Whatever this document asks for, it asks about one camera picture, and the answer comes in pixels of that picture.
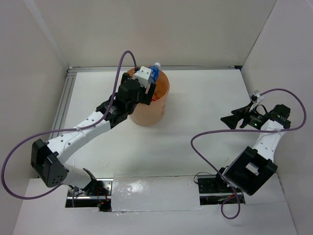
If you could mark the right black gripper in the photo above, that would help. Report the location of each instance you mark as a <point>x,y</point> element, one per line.
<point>233,120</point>

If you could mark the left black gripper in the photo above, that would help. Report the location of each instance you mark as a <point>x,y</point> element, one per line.
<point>145,98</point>

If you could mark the blue label bottle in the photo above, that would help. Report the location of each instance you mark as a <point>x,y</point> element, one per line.
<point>155,72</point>

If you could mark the clear bottle red label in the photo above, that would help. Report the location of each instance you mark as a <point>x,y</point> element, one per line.
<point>155,98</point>

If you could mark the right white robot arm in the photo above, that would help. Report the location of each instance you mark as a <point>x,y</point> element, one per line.
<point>255,165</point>

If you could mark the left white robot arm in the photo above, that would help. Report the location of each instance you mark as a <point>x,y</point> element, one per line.
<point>49,158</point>

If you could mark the orange plastic bin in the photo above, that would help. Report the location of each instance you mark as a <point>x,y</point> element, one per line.
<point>146,115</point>

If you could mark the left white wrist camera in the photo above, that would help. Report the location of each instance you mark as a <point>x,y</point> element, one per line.
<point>142,76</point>

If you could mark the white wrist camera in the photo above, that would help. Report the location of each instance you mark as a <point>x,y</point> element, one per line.
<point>256,98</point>
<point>142,76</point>

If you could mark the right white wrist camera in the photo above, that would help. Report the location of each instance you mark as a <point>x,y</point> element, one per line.
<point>256,98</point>

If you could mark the aluminium frame rail left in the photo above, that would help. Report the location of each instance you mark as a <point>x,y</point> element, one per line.
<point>61,113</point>

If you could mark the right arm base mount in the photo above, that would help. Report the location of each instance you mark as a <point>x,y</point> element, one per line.
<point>213,190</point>

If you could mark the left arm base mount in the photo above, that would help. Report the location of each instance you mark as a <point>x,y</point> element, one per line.
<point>99,198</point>

